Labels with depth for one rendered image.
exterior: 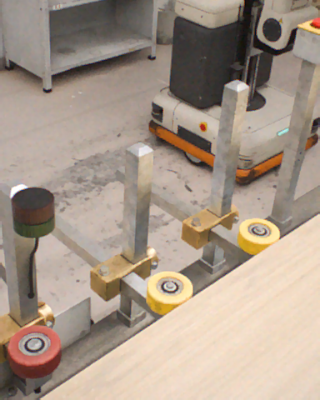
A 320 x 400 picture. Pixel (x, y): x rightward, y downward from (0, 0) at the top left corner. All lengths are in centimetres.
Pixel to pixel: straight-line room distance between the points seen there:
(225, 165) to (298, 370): 46
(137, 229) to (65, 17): 327
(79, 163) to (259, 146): 89
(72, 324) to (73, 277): 122
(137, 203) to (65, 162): 204
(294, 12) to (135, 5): 174
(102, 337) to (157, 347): 30
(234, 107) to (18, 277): 52
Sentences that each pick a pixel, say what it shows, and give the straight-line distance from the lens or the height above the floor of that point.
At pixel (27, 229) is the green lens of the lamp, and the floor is 111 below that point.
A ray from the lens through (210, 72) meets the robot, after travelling 299.
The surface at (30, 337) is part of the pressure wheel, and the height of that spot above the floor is 90.
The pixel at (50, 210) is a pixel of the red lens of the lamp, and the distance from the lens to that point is 89.
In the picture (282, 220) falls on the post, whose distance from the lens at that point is 161.
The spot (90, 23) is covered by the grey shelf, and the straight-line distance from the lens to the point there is 448.
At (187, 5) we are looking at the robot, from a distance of 297.
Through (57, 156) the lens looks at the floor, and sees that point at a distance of 320.
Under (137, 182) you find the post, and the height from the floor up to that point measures 105.
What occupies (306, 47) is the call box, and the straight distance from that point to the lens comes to 139.
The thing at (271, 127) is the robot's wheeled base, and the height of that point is 28.
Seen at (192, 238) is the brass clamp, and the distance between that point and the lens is 133.
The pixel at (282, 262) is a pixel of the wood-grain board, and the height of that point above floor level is 90.
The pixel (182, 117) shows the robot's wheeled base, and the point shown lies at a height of 24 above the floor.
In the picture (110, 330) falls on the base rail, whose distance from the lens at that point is 131.
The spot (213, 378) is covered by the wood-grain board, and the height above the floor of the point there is 90.
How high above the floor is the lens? 165
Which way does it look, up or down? 34 degrees down
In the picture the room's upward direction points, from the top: 4 degrees clockwise
